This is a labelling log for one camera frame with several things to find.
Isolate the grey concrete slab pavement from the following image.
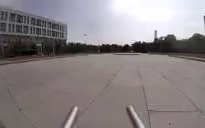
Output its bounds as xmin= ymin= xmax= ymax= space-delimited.
xmin=0 ymin=52 xmax=205 ymax=128

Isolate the row of trees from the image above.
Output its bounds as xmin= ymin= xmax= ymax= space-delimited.
xmin=56 ymin=32 xmax=205 ymax=54

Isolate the grey kerb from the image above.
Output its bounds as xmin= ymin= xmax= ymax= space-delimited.
xmin=168 ymin=53 xmax=205 ymax=64
xmin=0 ymin=54 xmax=74 ymax=68

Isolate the white multi-storey building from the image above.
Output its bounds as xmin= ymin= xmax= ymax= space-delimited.
xmin=0 ymin=6 xmax=68 ymax=58

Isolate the slim tower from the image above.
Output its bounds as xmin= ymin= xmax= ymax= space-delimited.
xmin=153 ymin=29 xmax=159 ymax=42

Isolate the robot's own part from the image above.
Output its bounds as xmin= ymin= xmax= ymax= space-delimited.
xmin=125 ymin=105 xmax=146 ymax=128
xmin=62 ymin=105 xmax=80 ymax=128

